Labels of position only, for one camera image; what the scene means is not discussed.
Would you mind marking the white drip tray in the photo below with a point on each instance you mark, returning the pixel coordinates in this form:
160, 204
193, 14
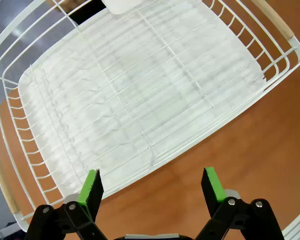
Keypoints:
130, 75

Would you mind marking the white plate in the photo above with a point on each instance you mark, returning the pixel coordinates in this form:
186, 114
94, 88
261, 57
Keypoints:
120, 6

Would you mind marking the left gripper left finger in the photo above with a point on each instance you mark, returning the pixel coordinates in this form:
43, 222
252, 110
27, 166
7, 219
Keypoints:
90, 190

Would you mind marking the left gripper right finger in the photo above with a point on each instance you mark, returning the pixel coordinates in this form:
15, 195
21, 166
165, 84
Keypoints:
213, 190

